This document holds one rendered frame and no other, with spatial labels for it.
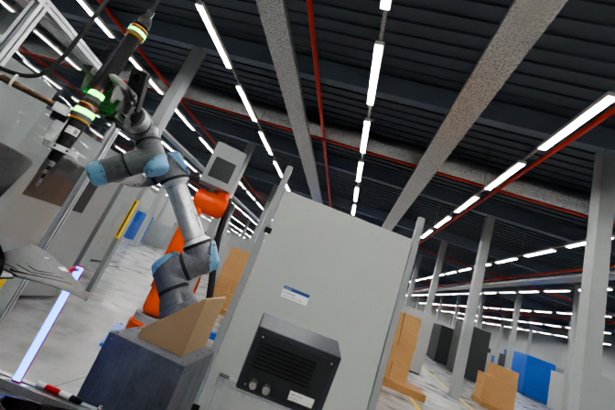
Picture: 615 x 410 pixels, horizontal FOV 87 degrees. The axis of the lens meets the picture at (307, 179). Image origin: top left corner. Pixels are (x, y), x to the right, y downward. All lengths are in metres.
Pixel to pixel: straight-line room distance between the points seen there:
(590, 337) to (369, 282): 4.86
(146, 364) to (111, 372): 0.12
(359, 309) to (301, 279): 0.48
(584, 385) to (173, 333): 6.30
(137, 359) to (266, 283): 1.35
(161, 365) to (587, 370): 6.36
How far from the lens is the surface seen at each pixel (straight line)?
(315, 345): 1.08
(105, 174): 1.13
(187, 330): 1.36
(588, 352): 6.98
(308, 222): 2.58
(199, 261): 1.41
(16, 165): 1.06
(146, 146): 1.11
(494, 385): 12.72
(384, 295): 2.68
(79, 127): 0.92
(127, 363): 1.39
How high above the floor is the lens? 1.38
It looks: 17 degrees up
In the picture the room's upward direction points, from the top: 21 degrees clockwise
